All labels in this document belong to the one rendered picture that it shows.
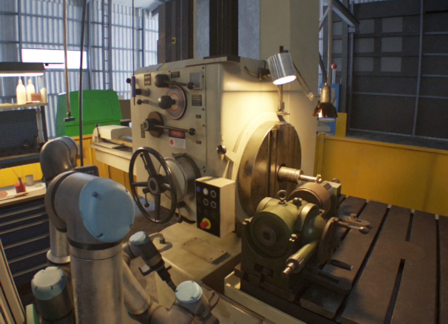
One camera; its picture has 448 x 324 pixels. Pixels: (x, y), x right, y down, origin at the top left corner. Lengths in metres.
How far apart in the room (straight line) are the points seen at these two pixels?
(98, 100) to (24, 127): 2.52
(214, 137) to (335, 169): 2.52
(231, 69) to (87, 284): 1.01
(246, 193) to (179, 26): 1.65
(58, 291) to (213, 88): 1.10
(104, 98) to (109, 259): 4.83
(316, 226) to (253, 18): 1.40
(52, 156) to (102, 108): 4.21
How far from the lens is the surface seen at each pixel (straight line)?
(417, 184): 3.41
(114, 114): 5.39
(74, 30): 15.27
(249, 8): 1.97
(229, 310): 1.69
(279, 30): 1.81
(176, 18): 2.52
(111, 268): 0.58
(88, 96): 5.22
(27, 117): 2.95
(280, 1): 1.86
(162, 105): 1.32
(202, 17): 2.26
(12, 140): 2.96
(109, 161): 2.86
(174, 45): 2.48
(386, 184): 3.44
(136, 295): 0.93
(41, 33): 14.78
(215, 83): 1.19
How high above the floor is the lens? 1.72
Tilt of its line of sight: 13 degrees down
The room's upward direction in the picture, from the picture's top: straight up
